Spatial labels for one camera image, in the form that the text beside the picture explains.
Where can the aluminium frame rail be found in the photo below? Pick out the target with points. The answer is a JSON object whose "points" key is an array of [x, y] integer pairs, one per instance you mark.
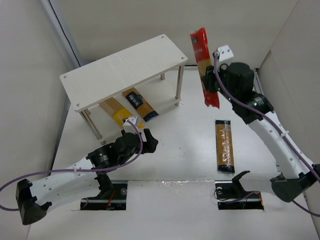
{"points": [[256, 83]]}

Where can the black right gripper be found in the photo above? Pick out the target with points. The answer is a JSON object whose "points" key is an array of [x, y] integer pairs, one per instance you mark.
{"points": [[210, 81]]}

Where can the red spaghetti bag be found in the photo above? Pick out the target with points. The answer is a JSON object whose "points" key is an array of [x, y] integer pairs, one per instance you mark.
{"points": [[203, 60]]}

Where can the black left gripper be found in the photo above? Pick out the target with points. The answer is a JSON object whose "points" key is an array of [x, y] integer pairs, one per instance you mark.
{"points": [[146, 141]]}

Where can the dark-ended spaghetti bag with barcode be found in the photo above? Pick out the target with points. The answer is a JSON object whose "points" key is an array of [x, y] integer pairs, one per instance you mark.
{"points": [[224, 147]]}

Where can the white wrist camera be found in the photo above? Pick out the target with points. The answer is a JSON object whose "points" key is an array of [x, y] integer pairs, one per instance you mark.
{"points": [[131, 123], [223, 53]]}

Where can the blue-label spaghetti bag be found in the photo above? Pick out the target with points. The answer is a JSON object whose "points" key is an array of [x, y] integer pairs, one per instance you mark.
{"points": [[138, 102]]}

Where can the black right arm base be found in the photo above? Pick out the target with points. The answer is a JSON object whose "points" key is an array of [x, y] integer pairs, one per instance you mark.
{"points": [[231, 195]]}

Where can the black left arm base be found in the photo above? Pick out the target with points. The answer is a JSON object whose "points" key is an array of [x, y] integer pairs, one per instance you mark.
{"points": [[116, 200]]}

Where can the white two-tier shelf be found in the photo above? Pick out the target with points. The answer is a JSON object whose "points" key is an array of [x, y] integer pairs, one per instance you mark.
{"points": [[155, 67]]}

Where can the yellow-ended spaghetti bag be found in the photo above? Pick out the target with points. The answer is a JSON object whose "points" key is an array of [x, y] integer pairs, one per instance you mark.
{"points": [[119, 113]]}

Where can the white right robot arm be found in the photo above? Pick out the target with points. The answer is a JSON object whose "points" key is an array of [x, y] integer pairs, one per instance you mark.
{"points": [[297, 172]]}

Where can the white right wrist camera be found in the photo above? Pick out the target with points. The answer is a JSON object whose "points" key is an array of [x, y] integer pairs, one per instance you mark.
{"points": [[223, 53]]}

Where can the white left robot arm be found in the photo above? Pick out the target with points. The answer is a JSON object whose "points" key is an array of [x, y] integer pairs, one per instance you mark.
{"points": [[185, 136]]}

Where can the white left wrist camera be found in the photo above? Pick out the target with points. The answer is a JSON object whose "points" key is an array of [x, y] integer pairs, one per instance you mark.
{"points": [[131, 123]]}

